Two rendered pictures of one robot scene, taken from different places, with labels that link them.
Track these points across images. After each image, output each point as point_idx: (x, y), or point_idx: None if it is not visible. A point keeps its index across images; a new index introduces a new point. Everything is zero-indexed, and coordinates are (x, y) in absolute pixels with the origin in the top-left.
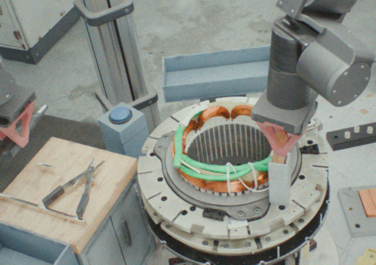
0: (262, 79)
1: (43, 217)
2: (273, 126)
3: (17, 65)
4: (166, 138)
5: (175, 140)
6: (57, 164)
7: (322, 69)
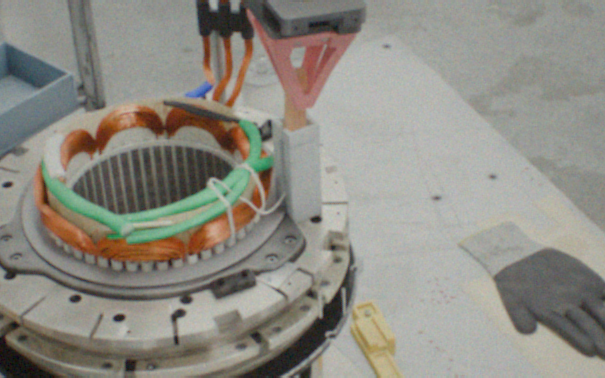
0: (45, 96)
1: None
2: (273, 64)
3: None
4: (7, 240)
5: (73, 202)
6: None
7: None
